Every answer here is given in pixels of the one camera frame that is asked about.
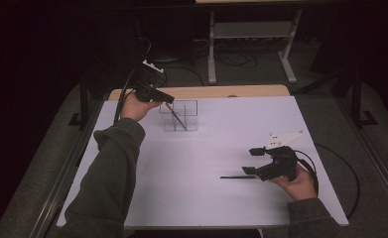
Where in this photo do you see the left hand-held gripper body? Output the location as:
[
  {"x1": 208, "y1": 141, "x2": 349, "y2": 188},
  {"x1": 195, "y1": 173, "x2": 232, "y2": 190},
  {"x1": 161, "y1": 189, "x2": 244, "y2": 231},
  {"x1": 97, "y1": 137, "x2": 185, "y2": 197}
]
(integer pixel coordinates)
[{"x1": 132, "y1": 59, "x2": 167, "y2": 103}]

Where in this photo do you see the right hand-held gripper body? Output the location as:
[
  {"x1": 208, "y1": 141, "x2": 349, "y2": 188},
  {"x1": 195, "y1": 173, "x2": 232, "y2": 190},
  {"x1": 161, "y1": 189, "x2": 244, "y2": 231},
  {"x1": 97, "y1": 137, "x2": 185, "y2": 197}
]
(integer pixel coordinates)
[{"x1": 256, "y1": 130, "x2": 308, "y2": 182}]

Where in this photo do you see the dark blue pen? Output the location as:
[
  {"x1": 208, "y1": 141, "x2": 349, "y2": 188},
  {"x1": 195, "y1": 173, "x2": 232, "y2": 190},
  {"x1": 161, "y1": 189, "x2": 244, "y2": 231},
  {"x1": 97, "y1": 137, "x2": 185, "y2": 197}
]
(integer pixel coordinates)
[{"x1": 219, "y1": 175, "x2": 261, "y2": 180}]

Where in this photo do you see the thin dark makeup brush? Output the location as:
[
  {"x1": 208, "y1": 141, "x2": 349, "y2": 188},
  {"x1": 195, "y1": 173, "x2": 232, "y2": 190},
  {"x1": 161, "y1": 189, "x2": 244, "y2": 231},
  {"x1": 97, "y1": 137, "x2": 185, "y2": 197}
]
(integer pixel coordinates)
[{"x1": 165, "y1": 102, "x2": 188, "y2": 131}]

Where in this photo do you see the clear plastic organizer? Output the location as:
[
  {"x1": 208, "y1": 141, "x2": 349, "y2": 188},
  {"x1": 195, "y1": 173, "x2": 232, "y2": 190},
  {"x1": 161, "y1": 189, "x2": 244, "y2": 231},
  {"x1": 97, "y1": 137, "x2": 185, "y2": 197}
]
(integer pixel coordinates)
[{"x1": 158, "y1": 99, "x2": 199, "y2": 133}]

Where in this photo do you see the person's left hand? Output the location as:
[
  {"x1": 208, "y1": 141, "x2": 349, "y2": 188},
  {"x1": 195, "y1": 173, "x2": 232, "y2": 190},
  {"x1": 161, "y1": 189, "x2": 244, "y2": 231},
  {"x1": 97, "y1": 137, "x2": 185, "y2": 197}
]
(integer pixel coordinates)
[{"x1": 119, "y1": 91, "x2": 162, "y2": 123}]

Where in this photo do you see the person's right hand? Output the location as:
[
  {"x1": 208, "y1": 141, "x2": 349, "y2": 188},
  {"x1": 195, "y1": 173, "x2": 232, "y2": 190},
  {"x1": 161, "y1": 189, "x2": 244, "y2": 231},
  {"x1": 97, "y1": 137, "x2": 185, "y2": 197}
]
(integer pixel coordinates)
[{"x1": 278, "y1": 163, "x2": 319, "y2": 202}]

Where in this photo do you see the white board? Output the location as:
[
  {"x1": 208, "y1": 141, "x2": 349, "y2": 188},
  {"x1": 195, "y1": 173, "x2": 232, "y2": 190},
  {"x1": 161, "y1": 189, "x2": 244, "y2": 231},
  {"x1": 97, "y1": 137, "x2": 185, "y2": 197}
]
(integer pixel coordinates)
[{"x1": 56, "y1": 95, "x2": 350, "y2": 230}]

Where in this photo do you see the black metal stand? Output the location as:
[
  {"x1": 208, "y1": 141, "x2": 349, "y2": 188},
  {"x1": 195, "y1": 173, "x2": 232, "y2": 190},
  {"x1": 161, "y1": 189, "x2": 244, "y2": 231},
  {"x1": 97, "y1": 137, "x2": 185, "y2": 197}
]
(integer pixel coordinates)
[
  {"x1": 350, "y1": 68, "x2": 379, "y2": 129},
  {"x1": 67, "y1": 74, "x2": 90, "y2": 129}
]

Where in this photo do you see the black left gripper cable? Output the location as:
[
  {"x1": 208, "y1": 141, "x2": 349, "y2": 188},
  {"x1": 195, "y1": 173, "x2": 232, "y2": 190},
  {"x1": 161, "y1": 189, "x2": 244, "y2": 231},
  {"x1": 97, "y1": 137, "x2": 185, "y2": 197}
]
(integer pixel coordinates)
[{"x1": 113, "y1": 68, "x2": 140, "y2": 126}]

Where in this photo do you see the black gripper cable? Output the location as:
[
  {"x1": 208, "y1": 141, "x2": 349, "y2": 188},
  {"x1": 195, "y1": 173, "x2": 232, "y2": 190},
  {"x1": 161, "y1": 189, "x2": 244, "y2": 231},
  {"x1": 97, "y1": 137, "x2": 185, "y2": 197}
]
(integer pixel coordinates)
[
  {"x1": 113, "y1": 68, "x2": 140, "y2": 126},
  {"x1": 293, "y1": 143, "x2": 361, "y2": 220}
]

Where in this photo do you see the black floor cable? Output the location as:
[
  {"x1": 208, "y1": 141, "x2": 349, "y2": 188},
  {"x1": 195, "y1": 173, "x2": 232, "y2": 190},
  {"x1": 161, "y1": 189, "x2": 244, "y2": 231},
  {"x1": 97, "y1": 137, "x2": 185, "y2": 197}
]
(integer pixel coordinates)
[
  {"x1": 213, "y1": 52, "x2": 259, "y2": 69},
  {"x1": 151, "y1": 64, "x2": 205, "y2": 87}
]

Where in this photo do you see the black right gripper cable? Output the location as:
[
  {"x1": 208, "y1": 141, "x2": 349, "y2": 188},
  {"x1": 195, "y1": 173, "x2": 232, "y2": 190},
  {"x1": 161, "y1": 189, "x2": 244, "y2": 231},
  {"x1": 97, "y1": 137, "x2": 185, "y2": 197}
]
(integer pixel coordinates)
[{"x1": 293, "y1": 143, "x2": 361, "y2": 220}]

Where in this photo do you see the aluminium rail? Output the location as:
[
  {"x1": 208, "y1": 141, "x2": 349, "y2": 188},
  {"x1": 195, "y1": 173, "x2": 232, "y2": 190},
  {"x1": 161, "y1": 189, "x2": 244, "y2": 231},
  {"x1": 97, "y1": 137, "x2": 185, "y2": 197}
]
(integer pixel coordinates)
[
  {"x1": 332, "y1": 98, "x2": 388, "y2": 212},
  {"x1": 28, "y1": 98, "x2": 104, "y2": 238}
]

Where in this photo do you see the white desk frame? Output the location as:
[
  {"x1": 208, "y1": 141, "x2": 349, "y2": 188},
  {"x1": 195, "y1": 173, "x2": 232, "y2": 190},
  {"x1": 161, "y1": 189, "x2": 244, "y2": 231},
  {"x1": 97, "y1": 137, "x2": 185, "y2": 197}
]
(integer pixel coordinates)
[{"x1": 194, "y1": 0, "x2": 335, "y2": 84}]

